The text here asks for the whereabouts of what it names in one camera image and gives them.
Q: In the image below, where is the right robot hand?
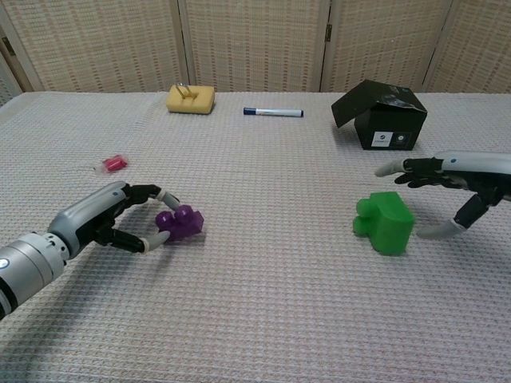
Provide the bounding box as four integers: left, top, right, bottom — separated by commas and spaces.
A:
374, 150, 511, 240

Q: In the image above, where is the white marker with blue cap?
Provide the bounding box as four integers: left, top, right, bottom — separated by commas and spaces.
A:
243, 106, 307, 119

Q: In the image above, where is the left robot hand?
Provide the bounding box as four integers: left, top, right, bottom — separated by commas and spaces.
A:
46, 181, 180, 261

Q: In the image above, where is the black cardboard box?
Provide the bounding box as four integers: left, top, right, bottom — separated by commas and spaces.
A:
330, 79, 428, 152

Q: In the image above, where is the yellow sponge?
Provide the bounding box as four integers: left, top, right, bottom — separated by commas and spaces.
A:
165, 83, 216, 116

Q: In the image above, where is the small red wrapped object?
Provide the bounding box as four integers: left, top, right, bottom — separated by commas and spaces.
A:
92, 154, 129, 175

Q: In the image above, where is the purple building block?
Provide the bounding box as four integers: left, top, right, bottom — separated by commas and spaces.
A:
155, 204, 207, 242

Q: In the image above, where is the white woven tablecloth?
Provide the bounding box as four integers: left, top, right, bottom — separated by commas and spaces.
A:
0, 91, 511, 383

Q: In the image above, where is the green building block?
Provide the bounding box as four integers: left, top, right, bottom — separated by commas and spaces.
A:
352, 191, 416, 256

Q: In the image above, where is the woven folding screen panel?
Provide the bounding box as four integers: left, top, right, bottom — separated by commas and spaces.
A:
179, 0, 332, 94
0, 39, 23, 108
321, 0, 454, 93
0, 0, 189, 94
422, 0, 511, 95

